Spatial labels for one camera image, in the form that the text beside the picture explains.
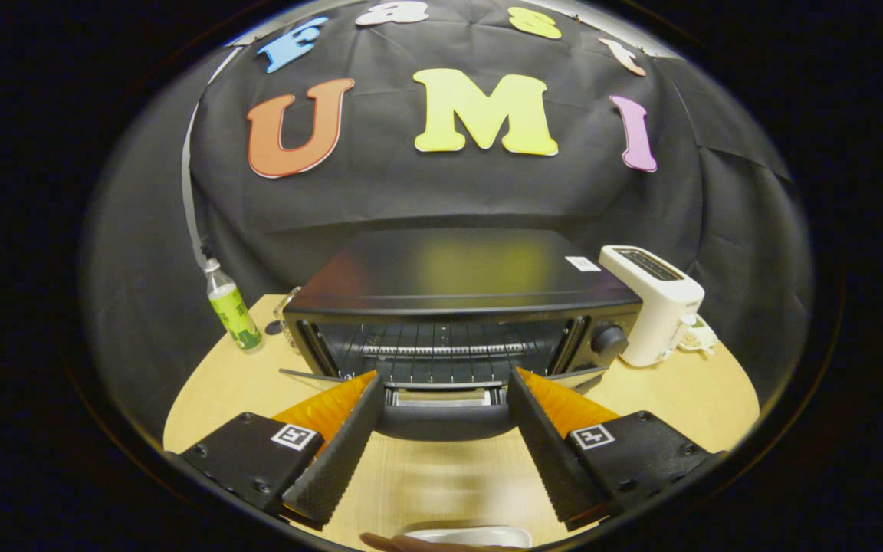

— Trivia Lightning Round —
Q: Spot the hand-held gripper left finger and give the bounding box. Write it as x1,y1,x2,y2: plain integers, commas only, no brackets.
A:
169,371,386,530

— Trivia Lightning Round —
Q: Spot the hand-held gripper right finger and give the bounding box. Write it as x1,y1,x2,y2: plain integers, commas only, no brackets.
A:
507,366,726,531

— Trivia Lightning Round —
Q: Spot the black toaster oven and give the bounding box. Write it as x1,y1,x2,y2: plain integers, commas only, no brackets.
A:
279,228,644,442

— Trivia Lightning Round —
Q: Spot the metal oven rack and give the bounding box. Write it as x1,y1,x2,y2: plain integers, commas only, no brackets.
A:
333,322,574,384

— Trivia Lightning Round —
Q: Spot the white pop-up toaster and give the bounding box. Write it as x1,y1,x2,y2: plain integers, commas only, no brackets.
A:
599,245,707,367

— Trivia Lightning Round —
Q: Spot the white square plate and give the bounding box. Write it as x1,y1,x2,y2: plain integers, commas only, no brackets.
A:
403,526,534,550

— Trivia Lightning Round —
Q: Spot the green label drink bottle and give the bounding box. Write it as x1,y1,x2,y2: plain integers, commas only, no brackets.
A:
204,258,264,353

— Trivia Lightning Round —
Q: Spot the small white snack dish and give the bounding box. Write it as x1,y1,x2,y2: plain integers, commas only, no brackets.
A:
678,314,718,354

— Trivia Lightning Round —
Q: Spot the metal wire basket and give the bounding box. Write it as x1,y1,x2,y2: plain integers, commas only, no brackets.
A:
273,287,304,347

